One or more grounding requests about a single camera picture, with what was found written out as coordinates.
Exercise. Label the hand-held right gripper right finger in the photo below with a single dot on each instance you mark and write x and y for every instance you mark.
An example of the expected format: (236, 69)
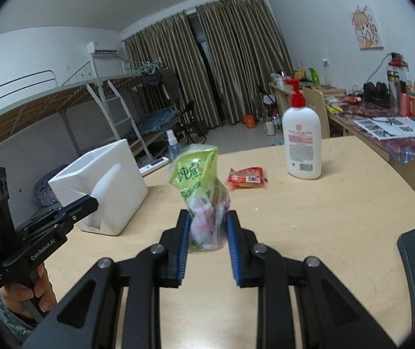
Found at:
(233, 251)

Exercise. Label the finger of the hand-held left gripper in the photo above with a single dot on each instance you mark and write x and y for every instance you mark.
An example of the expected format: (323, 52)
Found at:
(87, 209)
(78, 204)

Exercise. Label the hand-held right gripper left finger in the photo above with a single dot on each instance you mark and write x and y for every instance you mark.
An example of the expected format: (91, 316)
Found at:
(182, 247)

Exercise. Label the white foam box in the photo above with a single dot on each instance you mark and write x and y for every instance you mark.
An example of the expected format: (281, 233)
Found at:
(127, 189)

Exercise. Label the green snack packet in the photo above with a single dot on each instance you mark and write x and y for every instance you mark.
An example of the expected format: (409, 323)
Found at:
(196, 178)

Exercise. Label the red snack packet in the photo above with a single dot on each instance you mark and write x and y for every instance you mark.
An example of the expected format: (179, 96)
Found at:
(246, 179)

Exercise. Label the person's left forearm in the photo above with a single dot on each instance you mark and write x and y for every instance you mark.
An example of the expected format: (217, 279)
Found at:
(7, 323)

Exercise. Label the person's left hand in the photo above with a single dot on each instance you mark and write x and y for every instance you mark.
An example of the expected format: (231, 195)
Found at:
(15, 298)

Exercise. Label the blue plaid quilt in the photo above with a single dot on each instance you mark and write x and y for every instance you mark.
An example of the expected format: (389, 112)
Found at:
(44, 192)

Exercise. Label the white power strip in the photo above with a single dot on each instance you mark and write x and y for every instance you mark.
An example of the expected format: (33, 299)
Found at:
(153, 165)

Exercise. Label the white bed ladder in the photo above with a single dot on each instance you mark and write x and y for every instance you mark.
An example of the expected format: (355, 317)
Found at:
(120, 116)

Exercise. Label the clear spray bottle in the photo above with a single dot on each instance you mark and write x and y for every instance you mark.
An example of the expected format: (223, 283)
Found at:
(173, 148)

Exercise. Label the metal bunk bed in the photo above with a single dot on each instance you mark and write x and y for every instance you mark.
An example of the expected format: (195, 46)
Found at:
(29, 105)
(156, 123)

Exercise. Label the blue plaid mattress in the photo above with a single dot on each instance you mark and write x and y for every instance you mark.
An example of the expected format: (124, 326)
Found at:
(156, 120)

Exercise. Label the black folding chair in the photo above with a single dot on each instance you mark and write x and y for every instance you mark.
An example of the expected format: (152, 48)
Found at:
(191, 123)

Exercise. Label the white lotion pump bottle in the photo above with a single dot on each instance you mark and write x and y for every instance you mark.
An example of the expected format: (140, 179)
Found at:
(302, 141)

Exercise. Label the orange bin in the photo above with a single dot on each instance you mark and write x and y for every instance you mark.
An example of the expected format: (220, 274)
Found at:
(250, 121)

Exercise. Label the hanging dark clothes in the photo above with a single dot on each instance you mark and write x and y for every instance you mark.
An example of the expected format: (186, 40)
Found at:
(158, 78)

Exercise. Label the white air conditioner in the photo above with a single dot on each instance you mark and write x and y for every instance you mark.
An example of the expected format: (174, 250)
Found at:
(102, 47)

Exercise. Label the wooden desk with drawers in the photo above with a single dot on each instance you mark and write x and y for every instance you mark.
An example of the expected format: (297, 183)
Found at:
(280, 96)

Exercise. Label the wooden chair with smiley cutout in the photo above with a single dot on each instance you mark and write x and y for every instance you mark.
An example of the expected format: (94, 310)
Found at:
(320, 112)

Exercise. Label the brown curtain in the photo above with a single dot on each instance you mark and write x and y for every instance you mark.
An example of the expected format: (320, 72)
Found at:
(171, 69)
(244, 58)

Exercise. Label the yellow bananas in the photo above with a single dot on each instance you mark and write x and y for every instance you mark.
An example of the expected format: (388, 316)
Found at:
(334, 109)

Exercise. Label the green bag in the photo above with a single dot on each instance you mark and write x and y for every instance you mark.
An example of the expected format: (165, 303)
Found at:
(314, 75)

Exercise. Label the printed paper sheets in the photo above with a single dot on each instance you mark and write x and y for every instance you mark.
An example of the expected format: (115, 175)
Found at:
(392, 127)

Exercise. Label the printed tablecloth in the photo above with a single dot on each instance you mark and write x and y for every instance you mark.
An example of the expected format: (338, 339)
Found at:
(411, 149)

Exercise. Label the black bag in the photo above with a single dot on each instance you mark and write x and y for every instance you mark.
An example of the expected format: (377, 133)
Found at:
(376, 94)

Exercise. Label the thermos bottle with red top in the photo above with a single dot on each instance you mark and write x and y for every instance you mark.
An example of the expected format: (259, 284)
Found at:
(396, 83)

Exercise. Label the white wall socket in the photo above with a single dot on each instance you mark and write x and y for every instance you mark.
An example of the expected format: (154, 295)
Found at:
(325, 62)

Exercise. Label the cartoon wall poster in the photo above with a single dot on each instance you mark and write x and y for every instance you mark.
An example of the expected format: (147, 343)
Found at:
(366, 29)

